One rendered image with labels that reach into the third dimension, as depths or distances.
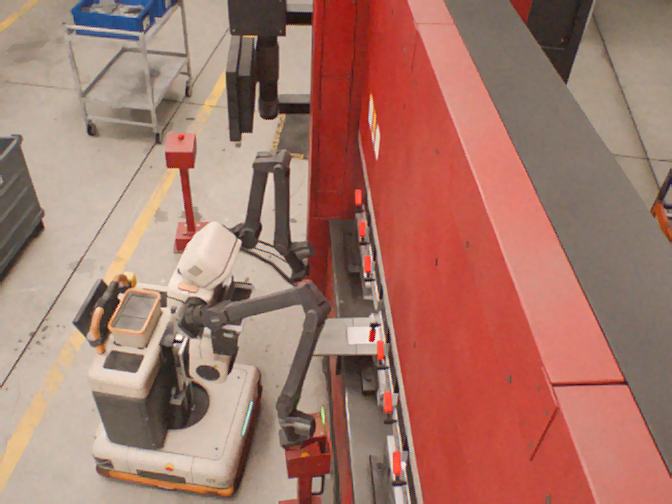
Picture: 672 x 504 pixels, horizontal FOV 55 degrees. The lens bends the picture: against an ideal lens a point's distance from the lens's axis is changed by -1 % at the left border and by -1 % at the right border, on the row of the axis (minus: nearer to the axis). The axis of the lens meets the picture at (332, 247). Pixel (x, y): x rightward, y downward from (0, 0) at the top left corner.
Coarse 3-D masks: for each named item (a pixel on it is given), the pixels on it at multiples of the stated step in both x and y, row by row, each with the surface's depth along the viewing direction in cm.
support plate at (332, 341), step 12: (336, 324) 256; (348, 324) 256; (360, 324) 257; (324, 336) 251; (336, 336) 252; (324, 348) 247; (336, 348) 247; (348, 348) 248; (360, 348) 248; (372, 348) 248
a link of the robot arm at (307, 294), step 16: (288, 288) 212; (304, 288) 206; (240, 304) 218; (256, 304) 215; (272, 304) 212; (288, 304) 210; (304, 304) 206; (320, 304) 208; (208, 320) 222; (224, 320) 219; (320, 320) 205
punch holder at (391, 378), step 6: (390, 342) 208; (390, 348) 209; (390, 354) 208; (390, 360) 208; (390, 366) 208; (390, 372) 208; (390, 378) 207; (396, 378) 198; (390, 384) 206; (396, 384) 200; (390, 390) 206; (396, 390) 202; (396, 396) 204
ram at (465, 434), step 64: (384, 0) 216; (384, 64) 217; (384, 128) 218; (384, 192) 219; (384, 256) 220; (448, 256) 136; (448, 320) 136; (448, 384) 136; (448, 448) 137; (512, 448) 98
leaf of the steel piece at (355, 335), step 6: (348, 330) 254; (354, 330) 254; (360, 330) 254; (366, 330) 254; (348, 336) 251; (354, 336) 252; (360, 336) 252; (366, 336) 252; (348, 342) 249; (354, 342) 250; (360, 342) 250; (366, 342) 250; (372, 342) 250
